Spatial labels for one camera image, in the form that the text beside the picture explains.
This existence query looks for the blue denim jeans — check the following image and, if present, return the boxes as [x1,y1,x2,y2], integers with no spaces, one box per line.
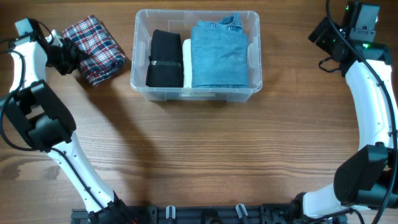
[191,12,249,88]

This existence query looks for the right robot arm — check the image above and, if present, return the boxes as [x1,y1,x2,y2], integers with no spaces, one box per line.
[289,1,397,223]

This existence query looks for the red plaid cloth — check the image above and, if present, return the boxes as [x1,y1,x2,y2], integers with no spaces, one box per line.
[62,15,127,86]

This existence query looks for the clear plastic storage bin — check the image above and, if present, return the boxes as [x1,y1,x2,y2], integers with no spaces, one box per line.
[130,9,262,102]

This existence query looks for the black garment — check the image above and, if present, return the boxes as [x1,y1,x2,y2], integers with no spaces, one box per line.
[146,29,184,88]

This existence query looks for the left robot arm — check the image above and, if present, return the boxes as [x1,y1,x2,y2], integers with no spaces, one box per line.
[1,18,134,223]

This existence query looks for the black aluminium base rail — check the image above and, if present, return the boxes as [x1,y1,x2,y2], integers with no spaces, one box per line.
[70,203,349,224]

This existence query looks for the cream cloth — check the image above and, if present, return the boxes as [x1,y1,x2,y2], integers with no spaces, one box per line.
[182,39,193,88]

